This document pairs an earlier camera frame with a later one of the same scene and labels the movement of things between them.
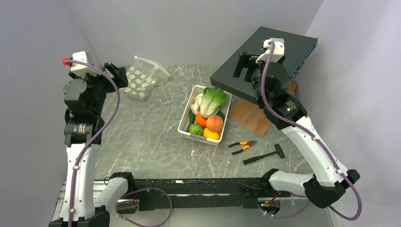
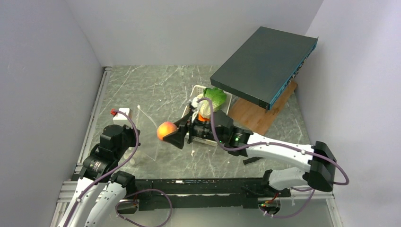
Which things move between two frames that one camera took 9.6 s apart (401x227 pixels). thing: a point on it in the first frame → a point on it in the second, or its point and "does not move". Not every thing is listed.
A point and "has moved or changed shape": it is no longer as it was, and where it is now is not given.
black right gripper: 244,61 → 177,138
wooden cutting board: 247,114 does not move
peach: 214,122 has moved or changed shape
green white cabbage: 212,98 does not move
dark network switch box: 298,48 does not move
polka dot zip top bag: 142,76 → 148,141
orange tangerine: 200,120 does not move
